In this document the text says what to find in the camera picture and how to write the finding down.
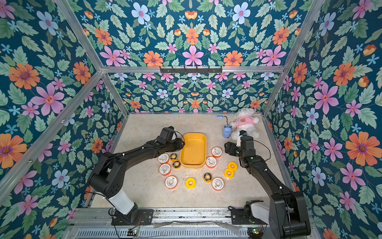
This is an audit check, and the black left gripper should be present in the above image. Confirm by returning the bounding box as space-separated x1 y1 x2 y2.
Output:
164 138 187 152

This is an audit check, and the black yellow sealing tape roll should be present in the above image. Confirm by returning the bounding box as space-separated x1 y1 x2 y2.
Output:
203 172 213 183
172 160 182 169
170 153 178 162

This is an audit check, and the orange white sealing tape roll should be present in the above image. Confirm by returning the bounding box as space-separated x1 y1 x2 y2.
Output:
211 147 223 158
165 176 178 190
158 153 170 164
211 177 224 191
159 163 171 176
206 156 217 168

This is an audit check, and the yellow plastic storage box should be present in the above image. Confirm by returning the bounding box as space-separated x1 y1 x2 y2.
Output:
180 132 207 169

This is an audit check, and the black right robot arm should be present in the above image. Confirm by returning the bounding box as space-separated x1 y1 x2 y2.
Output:
224 139 311 239

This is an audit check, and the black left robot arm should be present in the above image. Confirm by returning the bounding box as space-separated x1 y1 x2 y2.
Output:
88 138 185 225

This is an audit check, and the white plush bear pink shirt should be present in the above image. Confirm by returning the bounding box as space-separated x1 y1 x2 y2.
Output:
229 108 259 140

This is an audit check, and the green circuit board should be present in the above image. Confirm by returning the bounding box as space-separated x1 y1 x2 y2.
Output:
127 229 139 237

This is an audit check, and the white perforated vent panel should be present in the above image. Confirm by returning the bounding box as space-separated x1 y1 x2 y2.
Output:
72 228 249 239

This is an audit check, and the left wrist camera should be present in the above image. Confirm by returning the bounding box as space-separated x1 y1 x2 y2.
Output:
156 126 177 145

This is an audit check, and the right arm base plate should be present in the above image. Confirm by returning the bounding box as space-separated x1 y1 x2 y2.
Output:
228 206 262 225

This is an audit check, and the black hook rail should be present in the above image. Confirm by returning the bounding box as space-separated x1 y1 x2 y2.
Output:
159 66 223 74

